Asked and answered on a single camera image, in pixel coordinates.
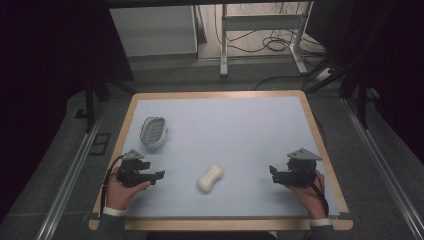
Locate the pale blue table mat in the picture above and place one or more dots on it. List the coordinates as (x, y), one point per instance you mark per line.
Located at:
(233, 133)

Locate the aluminium floor rail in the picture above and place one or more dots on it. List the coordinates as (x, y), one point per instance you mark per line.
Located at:
(383, 166)
(71, 176)

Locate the grey oval soap dish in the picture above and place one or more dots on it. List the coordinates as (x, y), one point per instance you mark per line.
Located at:
(153, 132)

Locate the white power strip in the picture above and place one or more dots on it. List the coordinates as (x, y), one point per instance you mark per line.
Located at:
(324, 74)

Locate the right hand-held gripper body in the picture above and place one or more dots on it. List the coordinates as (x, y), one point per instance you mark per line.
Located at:
(301, 171)

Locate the white cabinet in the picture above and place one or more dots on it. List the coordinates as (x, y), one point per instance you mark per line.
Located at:
(156, 31)

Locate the black floor plate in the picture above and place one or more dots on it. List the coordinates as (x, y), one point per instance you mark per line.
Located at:
(100, 144)

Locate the wooden table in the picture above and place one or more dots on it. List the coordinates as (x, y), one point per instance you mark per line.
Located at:
(216, 225)

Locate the black tripod stand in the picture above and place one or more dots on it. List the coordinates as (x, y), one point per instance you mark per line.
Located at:
(361, 100)
(89, 106)

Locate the person's left hand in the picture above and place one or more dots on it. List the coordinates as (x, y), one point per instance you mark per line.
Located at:
(120, 195)

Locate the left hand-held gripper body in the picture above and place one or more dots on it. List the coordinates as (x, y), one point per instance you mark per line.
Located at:
(130, 171)

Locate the person's right hand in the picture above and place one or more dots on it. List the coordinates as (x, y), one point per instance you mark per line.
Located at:
(311, 200)

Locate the white metal desk frame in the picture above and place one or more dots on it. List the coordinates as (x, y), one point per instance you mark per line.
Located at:
(260, 22)

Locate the white soap bar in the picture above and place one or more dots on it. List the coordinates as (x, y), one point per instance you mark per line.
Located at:
(210, 178)

